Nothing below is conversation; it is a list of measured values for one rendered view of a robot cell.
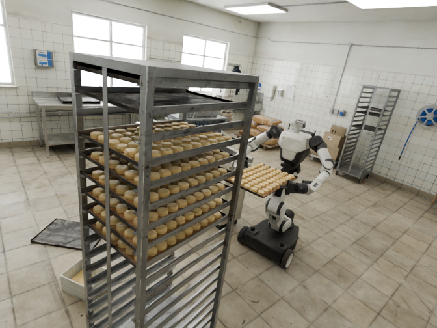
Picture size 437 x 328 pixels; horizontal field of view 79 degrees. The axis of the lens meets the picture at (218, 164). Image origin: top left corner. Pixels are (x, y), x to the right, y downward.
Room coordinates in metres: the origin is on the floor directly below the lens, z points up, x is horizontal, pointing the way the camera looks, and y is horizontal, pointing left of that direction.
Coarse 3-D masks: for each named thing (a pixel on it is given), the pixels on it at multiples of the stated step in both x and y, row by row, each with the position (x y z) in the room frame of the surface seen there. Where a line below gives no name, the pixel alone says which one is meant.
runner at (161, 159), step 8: (216, 144) 1.15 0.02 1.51; (224, 144) 1.20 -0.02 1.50; (232, 144) 1.25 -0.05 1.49; (176, 152) 0.95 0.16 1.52; (184, 152) 0.99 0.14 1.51; (192, 152) 1.03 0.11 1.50; (200, 152) 1.07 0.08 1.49; (152, 160) 0.86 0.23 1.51; (160, 160) 0.89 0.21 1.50; (168, 160) 0.92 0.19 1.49; (136, 168) 0.82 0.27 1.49
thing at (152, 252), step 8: (216, 216) 1.29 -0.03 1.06; (96, 224) 1.06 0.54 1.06; (200, 224) 1.20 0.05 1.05; (208, 224) 1.22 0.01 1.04; (104, 232) 1.02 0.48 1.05; (112, 232) 1.03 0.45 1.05; (184, 232) 1.09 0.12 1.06; (192, 232) 1.13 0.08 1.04; (112, 240) 0.98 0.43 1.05; (120, 240) 0.97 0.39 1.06; (168, 240) 1.02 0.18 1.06; (176, 240) 1.05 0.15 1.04; (120, 248) 0.94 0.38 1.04; (128, 248) 0.93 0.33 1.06; (152, 248) 0.95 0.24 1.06; (160, 248) 0.96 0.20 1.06; (168, 248) 0.99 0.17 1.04; (128, 256) 0.90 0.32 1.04; (136, 256) 0.88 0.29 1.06; (152, 256) 0.92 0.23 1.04
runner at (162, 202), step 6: (228, 174) 1.26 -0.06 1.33; (234, 174) 1.31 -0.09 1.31; (210, 180) 1.14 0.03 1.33; (216, 180) 1.18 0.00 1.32; (222, 180) 1.22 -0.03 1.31; (198, 186) 1.08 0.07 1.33; (204, 186) 1.11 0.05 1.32; (180, 192) 0.98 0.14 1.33; (186, 192) 1.01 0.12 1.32; (192, 192) 1.05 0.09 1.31; (162, 198) 0.91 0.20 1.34; (168, 198) 0.93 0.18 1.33; (174, 198) 0.96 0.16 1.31; (150, 204) 0.86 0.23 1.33; (156, 204) 0.88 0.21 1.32; (162, 204) 0.91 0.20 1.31
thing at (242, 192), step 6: (222, 150) 3.16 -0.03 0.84; (228, 168) 2.66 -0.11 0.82; (240, 192) 2.82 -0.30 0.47; (228, 198) 2.70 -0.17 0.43; (240, 198) 2.83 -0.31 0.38; (240, 204) 2.84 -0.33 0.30; (222, 210) 2.66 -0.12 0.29; (228, 210) 2.72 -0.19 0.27; (240, 210) 2.86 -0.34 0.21; (240, 216) 2.87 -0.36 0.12; (222, 222) 2.68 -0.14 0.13; (234, 222) 2.86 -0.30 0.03; (222, 228) 2.73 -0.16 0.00
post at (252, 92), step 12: (252, 84) 1.30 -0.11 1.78; (252, 96) 1.29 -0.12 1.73; (252, 108) 1.30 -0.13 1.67; (240, 144) 1.31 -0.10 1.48; (240, 156) 1.30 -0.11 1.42; (240, 168) 1.29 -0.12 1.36; (240, 180) 1.30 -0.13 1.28; (228, 216) 1.31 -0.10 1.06; (228, 228) 1.30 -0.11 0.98; (228, 240) 1.29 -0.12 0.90; (228, 252) 1.31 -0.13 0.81; (216, 288) 1.31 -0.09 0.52; (216, 300) 1.30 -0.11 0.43; (216, 312) 1.29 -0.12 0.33
